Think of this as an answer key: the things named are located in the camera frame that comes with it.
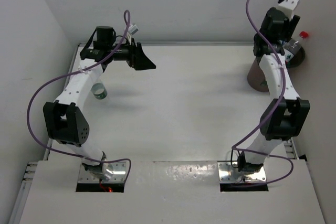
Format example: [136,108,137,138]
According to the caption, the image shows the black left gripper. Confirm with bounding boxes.
[107,37,155,70]

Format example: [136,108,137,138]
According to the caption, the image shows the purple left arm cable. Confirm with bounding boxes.
[27,10,132,186]

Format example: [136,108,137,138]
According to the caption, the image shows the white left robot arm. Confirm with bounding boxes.
[43,26,156,180]

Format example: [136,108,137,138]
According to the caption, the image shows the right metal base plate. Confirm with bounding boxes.
[217,161,267,184]

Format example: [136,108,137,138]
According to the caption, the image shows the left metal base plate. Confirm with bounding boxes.
[78,162,127,185]

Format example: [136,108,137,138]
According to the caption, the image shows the blue label clear bottle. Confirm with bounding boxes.
[279,40,288,49]

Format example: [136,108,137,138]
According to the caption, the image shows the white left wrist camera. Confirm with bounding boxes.
[126,23,139,44]

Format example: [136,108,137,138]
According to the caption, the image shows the green label clear bottle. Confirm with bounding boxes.
[90,78,108,100]

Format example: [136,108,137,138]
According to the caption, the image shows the red cap labelled bottle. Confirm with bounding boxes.
[283,31,309,65]

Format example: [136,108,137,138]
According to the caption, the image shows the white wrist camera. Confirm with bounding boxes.
[126,23,139,44]
[276,0,300,20]

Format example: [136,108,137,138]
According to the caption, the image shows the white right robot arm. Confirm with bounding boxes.
[237,7,310,174]

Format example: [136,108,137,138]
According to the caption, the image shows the brown bin black rim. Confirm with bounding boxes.
[247,39,308,92]

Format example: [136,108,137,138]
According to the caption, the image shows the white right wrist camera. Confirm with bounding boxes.
[276,0,300,20]

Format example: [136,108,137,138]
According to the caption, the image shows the metal base plate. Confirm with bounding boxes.
[78,162,127,185]
[217,161,267,184]

